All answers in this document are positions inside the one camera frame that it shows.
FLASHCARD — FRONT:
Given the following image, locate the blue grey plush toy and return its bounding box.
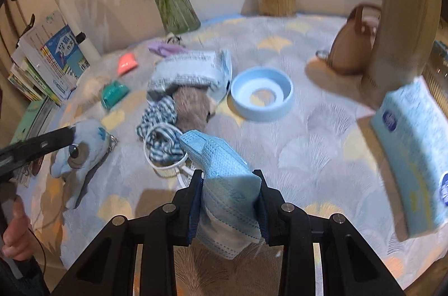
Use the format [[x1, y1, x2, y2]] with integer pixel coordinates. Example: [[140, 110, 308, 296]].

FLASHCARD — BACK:
[[50, 119, 118, 210]]

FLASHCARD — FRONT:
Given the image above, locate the teal small pouch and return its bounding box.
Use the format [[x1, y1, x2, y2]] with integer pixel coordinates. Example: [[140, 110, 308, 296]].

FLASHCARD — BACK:
[[100, 81, 130, 110]]

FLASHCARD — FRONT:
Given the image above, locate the light blue face mask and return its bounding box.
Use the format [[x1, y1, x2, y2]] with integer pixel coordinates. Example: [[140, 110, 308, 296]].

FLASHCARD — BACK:
[[180, 130, 261, 260]]

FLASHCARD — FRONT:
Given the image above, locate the checkered cloth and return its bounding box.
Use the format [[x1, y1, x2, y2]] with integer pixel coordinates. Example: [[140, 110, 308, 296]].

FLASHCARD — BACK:
[[136, 96, 185, 166]]

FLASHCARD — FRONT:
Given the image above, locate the brown plush toy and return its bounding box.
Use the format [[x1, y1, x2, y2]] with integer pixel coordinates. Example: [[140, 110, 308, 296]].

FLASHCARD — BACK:
[[172, 86, 217, 132]]

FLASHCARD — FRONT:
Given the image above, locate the purple snack packet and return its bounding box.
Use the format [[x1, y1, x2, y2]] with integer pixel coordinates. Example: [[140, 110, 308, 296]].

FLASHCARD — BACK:
[[148, 41, 188, 57]]

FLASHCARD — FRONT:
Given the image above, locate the person's left hand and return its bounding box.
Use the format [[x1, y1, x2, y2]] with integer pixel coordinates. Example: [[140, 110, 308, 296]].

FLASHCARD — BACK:
[[1, 196, 35, 261]]

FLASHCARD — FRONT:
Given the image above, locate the stack of books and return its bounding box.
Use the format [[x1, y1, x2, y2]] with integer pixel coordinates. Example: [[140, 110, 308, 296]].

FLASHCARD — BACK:
[[7, 10, 90, 143]]

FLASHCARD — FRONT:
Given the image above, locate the blue tissue pack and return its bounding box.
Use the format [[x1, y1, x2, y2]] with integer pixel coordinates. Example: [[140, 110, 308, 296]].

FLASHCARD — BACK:
[[370, 77, 447, 238]]

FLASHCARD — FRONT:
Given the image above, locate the brown leather key pouch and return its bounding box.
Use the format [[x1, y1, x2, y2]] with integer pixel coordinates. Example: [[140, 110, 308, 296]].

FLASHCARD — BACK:
[[316, 4, 381, 76]]

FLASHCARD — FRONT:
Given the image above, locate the beige thermos tumbler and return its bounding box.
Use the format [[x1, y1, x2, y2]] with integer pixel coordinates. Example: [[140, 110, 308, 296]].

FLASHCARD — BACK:
[[360, 0, 442, 109]]

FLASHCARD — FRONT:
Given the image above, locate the light blue ring dish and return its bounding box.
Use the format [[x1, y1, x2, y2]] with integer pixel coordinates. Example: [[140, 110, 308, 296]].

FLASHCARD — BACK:
[[230, 67, 294, 122]]

